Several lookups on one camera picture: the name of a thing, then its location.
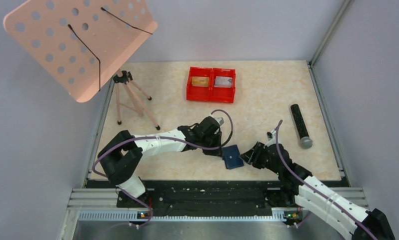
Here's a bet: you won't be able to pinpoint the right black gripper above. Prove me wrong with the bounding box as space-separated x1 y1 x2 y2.
239 141 282 175

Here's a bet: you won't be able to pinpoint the navy blue card holder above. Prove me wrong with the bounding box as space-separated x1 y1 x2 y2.
222 144 244 170

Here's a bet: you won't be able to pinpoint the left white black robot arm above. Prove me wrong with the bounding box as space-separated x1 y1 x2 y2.
94 115 224 207

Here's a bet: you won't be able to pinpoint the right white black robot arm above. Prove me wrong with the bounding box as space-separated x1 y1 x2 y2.
240 142 395 240

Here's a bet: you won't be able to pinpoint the silver card in bin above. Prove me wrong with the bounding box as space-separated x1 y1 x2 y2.
213 76 234 88

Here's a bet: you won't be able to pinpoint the gold card in bin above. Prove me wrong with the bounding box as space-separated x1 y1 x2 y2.
191 76 210 87

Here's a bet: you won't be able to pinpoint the right red plastic bin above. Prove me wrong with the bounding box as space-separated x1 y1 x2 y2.
210 68 236 104

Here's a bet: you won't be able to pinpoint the red plastic bin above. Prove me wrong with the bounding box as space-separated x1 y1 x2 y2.
210 68 236 104
186 66 212 102

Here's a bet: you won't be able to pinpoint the black microphone with grey head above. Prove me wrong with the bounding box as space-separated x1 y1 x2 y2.
290 104 313 149

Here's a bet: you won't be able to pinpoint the left red plastic bin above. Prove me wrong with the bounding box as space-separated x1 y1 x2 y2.
186 66 212 102

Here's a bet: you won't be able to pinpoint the pink tripod stand legs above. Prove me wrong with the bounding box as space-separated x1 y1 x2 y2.
112 68 161 131

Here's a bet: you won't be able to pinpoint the pink perforated music stand desk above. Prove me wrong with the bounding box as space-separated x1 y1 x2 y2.
3 0 158 103

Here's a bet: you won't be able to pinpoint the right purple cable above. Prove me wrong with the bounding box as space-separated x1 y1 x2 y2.
273 119 381 240

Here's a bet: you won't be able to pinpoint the purple cable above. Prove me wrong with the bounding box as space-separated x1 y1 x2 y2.
91 109 235 229
273 119 381 240

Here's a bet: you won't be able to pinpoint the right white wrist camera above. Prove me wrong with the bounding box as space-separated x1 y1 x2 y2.
265 129 276 147

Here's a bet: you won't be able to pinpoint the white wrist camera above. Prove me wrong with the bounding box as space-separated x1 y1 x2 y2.
213 117 225 127
265 129 276 147

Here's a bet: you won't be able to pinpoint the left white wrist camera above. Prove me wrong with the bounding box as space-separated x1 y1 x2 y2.
213 117 225 127

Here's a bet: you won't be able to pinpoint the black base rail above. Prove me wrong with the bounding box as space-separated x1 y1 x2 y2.
67 180 305 223

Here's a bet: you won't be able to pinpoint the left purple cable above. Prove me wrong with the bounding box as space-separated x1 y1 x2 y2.
91 109 235 229

